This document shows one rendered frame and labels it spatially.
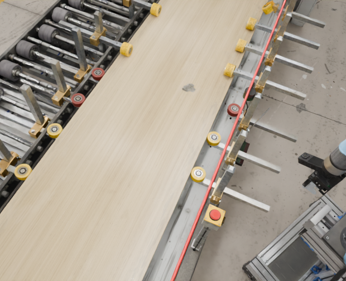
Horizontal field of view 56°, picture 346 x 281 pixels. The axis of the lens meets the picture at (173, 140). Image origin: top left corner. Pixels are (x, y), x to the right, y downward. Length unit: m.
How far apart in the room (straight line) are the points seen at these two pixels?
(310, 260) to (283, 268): 0.20
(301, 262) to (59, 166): 1.71
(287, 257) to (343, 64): 2.36
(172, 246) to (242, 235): 0.89
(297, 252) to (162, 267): 1.06
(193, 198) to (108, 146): 0.60
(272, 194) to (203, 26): 1.45
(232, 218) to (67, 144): 1.44
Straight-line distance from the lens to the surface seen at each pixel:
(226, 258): 2.58
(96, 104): 1.97
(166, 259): 1.88
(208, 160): 2.11
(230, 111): 1.99
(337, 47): 4.27
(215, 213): 1.33
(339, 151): 1.14
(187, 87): 2.05
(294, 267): 2.50
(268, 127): 2.06
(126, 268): 1.58
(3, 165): 1.93
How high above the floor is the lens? 2.46
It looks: 59 degrees down
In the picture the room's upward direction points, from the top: 9 degrees clockwise
